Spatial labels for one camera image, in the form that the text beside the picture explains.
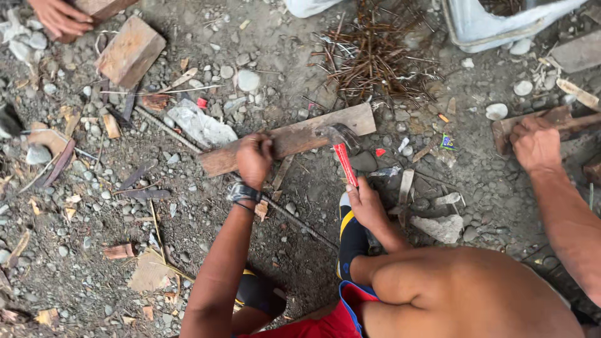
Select person's right hand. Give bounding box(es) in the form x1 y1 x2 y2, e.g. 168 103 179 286
346 177 390 232

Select person's left hand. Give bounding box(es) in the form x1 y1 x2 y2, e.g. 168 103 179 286
236 132 276 191

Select long weathered wooden plank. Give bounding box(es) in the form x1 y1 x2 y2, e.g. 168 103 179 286
199 103 377 178

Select red-handled claw hammer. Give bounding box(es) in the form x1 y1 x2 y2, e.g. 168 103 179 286
316 123 362 188

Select short brown wood strip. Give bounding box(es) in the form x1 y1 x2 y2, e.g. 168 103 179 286
271 154 295 191

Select large round white stone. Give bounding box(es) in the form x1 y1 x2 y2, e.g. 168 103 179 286
237 70 261 93

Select crumpled grey plastic scrap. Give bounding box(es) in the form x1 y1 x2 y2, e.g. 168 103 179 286
167 98 239 149

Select long rusty steel rebar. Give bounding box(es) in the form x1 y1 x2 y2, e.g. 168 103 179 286
135 106 340 250

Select black and yellow right shoe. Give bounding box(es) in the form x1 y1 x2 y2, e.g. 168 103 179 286
335 192 372 283

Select black and yellow shoe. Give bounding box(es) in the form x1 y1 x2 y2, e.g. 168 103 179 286
335 192 372 283
234 269 288 321

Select white plastic bag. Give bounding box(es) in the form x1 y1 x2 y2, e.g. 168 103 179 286
284 0 344 19

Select pile of rusty nails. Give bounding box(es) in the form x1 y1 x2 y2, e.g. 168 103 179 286
309 0 444 110

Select black and yellow left shoe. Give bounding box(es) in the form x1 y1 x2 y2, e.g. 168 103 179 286
234 269 288 321

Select thin pale wood strip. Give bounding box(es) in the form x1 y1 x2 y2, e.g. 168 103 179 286
397 168 416 229

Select large square wooden block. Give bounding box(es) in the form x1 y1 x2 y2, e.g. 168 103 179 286
94 16 167 90

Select brown cardboard piece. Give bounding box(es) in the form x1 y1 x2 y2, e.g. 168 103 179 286
127 251 177 293

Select small reddish wood block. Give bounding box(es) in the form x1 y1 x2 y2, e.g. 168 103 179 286
103 243 136 260

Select red shorts with blue trim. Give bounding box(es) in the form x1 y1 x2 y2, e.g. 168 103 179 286
232 280 382 338

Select grey concrete chunk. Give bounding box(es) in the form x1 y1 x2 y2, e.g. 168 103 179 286
410 214 465 245

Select reddish wooden block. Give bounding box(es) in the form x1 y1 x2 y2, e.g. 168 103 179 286
55 0 140 44

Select oval white stone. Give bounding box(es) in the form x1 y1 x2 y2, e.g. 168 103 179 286
485 103 509 122

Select person's bare leg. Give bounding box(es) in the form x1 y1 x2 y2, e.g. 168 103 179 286
350 246 587 338

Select brown wooden board piece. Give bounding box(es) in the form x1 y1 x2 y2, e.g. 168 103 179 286
491 105 601 156

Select grey concrete slab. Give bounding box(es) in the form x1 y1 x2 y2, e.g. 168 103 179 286
550 30 601 74

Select black wrist bracelet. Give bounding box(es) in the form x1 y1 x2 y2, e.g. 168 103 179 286
227 182 263 211

